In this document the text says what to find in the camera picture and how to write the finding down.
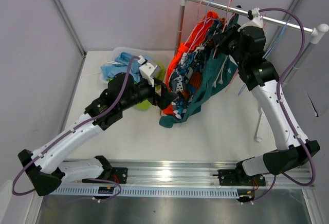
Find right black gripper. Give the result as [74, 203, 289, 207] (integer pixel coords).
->
[213, 23, 246, 67]

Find lime green shorts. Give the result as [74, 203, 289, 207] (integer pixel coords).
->
[135, 61, 166, 111]

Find teal green shorts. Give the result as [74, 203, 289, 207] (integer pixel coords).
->
[159, 13, 239, 129]

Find blue hanger for patterned shorts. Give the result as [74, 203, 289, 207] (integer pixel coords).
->
[187, 0, 219, 53]

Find patterned navy white shorts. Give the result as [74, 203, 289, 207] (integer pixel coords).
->
[169, 17, 227, 119]

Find light blue shorts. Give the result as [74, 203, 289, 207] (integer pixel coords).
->
[100, 52, 141, 84]

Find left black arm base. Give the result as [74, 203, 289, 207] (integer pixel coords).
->
[82, 156, 128, 184]

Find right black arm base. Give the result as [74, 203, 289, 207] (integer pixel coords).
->
[213, 162, 266, 186]

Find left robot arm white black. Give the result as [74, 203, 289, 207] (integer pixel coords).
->
[18, 73, 178, 196]

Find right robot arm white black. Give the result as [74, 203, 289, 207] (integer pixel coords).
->
[213, 24, 320, 185]

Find orange shorts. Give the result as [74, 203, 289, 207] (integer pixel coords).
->
[160, 10, 219, 117]

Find pink hanger for orange shorts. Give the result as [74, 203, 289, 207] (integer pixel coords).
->
[185, 0, 203, 48]

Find white plastic basket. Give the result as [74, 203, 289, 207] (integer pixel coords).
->
[99, 47, 171, 83]

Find silver clothes rack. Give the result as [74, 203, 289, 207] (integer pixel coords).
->
[171, 0, 329, 142]

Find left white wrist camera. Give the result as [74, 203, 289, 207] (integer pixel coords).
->
[137, 55, 160, 87]

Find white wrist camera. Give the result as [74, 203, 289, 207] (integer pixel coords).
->
[137, 55, 160, 87]
[237, 8, 263, 32]

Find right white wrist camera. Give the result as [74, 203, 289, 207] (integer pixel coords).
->
[237, 8, 263, 32]

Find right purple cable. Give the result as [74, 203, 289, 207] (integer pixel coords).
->
[259, 7, 317, 203]

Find aluminium mounting rail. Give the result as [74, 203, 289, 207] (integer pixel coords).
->
[61, 159, 316, 189]

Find slotted grey cable duct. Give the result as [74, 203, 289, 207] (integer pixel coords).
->
[52, 185, 240, 199]

